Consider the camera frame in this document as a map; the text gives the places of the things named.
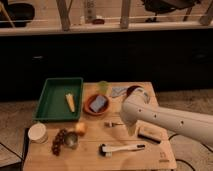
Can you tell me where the silver fork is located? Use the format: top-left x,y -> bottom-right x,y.
104,122 -> 123,128

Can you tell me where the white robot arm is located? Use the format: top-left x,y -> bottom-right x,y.
120,86 -> 213,147

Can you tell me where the green plastic cup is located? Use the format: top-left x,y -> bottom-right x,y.
98,81 -> 108,95

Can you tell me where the small metal cup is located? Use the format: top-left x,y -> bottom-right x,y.
64,132 -> 78,149

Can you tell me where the grey folded cloth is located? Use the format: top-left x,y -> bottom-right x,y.
110,87 -> 127,98

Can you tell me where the blue sponge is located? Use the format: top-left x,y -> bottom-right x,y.
89,95 -> 107,113

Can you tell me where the dark red bowl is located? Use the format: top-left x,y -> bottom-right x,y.
126,85 -> 144,97

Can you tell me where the yellow corn piece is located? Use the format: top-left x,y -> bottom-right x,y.
65,93 -> 75,112

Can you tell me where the green plastic tray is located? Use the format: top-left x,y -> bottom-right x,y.
33,77 -> 83,122

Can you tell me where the wooden block brush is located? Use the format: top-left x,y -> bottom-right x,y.
138,127 -> 162,143

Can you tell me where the red grape bunch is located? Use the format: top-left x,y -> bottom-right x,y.
51,129 -> 67,156

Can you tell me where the black office chair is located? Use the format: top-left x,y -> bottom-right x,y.
141,0 -> 201,23

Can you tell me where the black cable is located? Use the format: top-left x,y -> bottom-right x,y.
168,132 -> 213,171

